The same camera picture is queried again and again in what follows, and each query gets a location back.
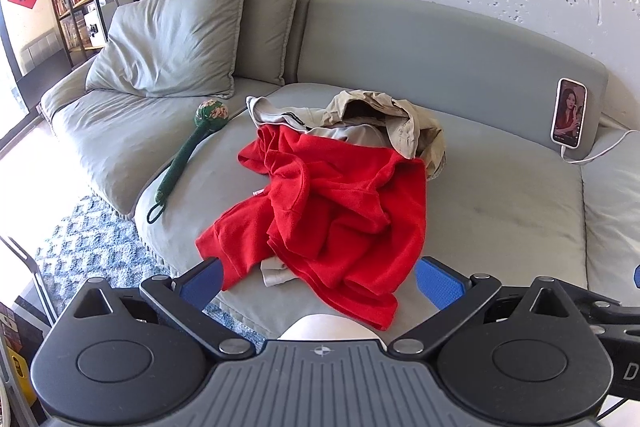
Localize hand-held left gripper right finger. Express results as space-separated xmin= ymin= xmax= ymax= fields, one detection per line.
xmin=387 ymin=257 xmax=581 ymax=358

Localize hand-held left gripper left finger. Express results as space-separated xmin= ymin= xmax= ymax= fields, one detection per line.
xmin=74 ymin=257 xmax=256 ymax=358

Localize khaki cargo pants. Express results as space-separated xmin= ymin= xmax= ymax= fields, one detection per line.
xmin=320 ymin=89 xmax=446 ymax=182

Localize grey sofa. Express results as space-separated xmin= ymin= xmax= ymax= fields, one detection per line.
xmin=40 ymin=0 xmax=640 ymax=338

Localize blue white patterned rug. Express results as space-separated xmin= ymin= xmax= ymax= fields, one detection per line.
xmin=35 ymin=194 xmax=266 ymax=348

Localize red fleece garment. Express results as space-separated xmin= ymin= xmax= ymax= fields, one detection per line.
xmin=196 ymin=124 xmax=428 ymax=330

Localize person's left leg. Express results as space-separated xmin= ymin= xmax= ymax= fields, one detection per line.
xmin=277 ymin=314 xmax=383 ymax=342

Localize green massage hammer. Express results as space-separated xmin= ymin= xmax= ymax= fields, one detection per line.
xmin=146 ymin=99 xmax=231 ymax=224

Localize white smartphone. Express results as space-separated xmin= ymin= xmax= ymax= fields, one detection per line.
xmin=551 ymin=77 xmax=587 ymax=148

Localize light beige garment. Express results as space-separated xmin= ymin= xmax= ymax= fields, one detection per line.
xmin=245 ymin=96 xmax=396 ymax=289

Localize large grey pillow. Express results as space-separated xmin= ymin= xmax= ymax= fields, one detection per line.
xmin=85 ymin=0 xmax=251 ymax=100
xmin=234 ymin=0 xmax=311 ymax=86

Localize black cable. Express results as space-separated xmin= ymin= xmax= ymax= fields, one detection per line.
xmin=597 ymin=394 xmax=635 ymax=419

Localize white charging cable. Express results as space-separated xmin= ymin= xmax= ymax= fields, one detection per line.
xmin=560 ymin=129 xmax=640 ymax=165

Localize grey metal frame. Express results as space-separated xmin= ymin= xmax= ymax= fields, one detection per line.
xmin=0 ymin=234 xmax=57 ymax=324

